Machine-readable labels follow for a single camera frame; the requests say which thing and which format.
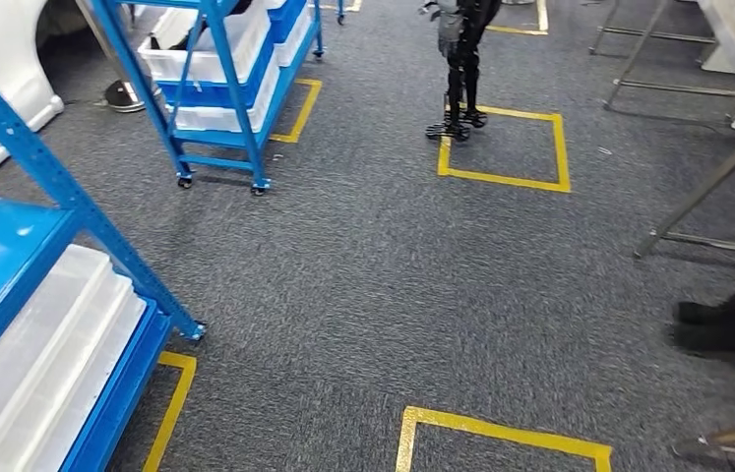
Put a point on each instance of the silver metal pole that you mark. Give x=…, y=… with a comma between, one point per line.
x=96, y=32

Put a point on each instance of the blue metal shelf rack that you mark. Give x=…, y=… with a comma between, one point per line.
x=47, y=176

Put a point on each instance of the person's black shoe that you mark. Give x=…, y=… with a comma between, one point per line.
x=712, y=339

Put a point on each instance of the round metal base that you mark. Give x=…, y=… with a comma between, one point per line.
x=120, y=98

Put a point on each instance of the steel frame table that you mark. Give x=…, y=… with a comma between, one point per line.
x=667, y=86

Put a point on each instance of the black humanoid robot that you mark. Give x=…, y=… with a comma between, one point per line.
x=461, y=39

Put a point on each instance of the stainless steel side table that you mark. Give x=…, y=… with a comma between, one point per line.
x=732, y=52

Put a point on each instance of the grey metal stand base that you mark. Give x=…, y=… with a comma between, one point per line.
x=732, y=443

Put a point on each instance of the blue wheeled cart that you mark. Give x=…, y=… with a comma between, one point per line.
x=210, y=138

